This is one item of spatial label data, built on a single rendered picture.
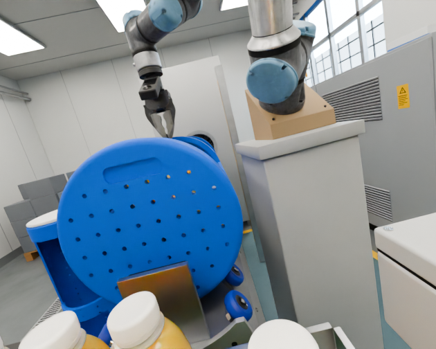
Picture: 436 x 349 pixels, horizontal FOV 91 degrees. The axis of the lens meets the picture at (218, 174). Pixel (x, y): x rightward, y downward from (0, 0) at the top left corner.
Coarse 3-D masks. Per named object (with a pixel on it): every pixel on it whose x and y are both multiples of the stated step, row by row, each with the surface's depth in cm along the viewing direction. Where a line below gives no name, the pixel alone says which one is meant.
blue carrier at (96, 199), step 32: (96, 160) 30; (128, 160) 30; (160, 160) 31; (192, 160) 31; (64, 192) 31; (96, 192) 31; (128, 192) 31; (160, 192) 31; (224, 192) 32; (64, 224) 32; (96, 224) 32; (128, 224) 32; (160, 224) 32; (192, 224) 33; (224, 224) 33; (64, 256) 33; (96, 256) 33; (128, 256) 33; (160, 256) 33; (192, 256) 33; (224, 256) 34; (96, 288) 34
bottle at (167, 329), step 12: (168, 324) 19; (156, 336) 17; (168, 336) 18; (180, 336) 19; (120, 348) 16; (132, 348) 16; (144, 348) 16; (156, 348) 17; (168, 348) 17; (180, 348) 18
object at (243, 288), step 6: (240, 264) 48; (222, 282) 39; (246, 282) 43; (228, 288) 37; (234, 288) 38; (240, 288) 39; (246, 288) 41; (246, 294) 39; (252, 306) 36; (228, 318) 30; (252, 318) 34; (252, 324) 32
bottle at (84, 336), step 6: (84, 330) 19; (84, 336) 19; (90, 336) 20; (78, 342) 18; (84, 342) 18; (90, 342) 19; (96, 342) 19; (102, 342) 20; (78, 348) 17; (84, 348) 18; (90, 348) 18; (96, 348) 19; (102, 348) 19; (108, 348) 20
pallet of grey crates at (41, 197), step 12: (36, 180) 379; (48, 180) 321; (60, 180) 345; (24, 192) 358; (36, 192) 322; (48, 192) 324; (60, 192) 331; (12, 204) 325; (24, 204) 324; (36, 204) 325; (48, 204) 327; (12, 216) 324; (24, 216) 326; (36, 216) 330; (12, 228) 327; (24, 228) 329; (24, 240) 332; (24, 252) 335; (36, 252) 346
